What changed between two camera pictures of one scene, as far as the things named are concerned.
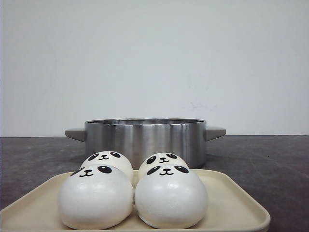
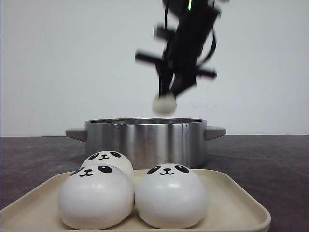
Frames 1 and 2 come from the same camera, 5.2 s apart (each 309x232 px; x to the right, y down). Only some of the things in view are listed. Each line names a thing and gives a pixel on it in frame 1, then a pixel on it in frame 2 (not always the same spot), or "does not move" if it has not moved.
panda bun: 170,196 does not move
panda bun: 98,197 does not move
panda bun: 110,158 does not move
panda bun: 163,158 → 165,105
